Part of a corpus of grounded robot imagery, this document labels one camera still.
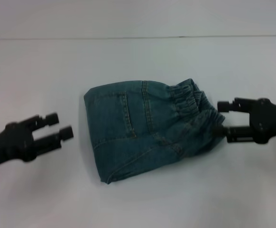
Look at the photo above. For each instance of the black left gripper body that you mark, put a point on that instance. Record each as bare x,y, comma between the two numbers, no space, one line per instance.
9,145

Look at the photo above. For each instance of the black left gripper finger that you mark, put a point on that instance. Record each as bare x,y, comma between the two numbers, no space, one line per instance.
42,120
54,137

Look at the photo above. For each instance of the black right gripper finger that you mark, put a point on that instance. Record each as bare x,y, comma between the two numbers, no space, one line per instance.
235,134
234,105

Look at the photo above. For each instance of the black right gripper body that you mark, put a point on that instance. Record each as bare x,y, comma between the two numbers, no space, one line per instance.
271,121

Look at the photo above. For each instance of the blue denim shorts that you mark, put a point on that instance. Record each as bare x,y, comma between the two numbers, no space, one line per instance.
147,128

